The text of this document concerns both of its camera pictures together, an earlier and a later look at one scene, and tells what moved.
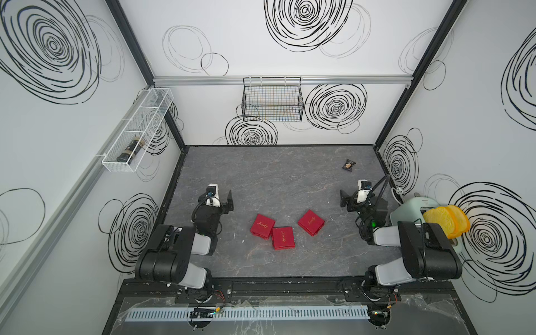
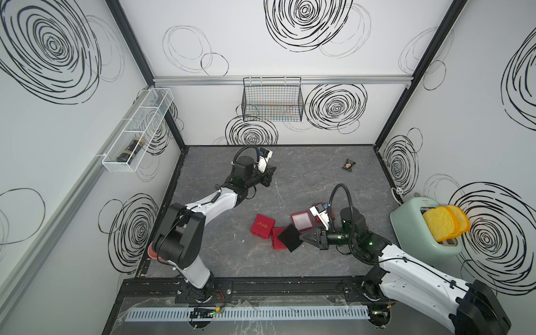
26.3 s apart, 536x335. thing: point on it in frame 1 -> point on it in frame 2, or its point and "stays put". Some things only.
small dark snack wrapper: (348, 165) stays put
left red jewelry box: (262, 227) stays put
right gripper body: (361, 209) -> (331, 239)
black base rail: (282, 289) stays put
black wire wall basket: (276, 99) stays put
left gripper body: (215, 213) -> (257, 176)
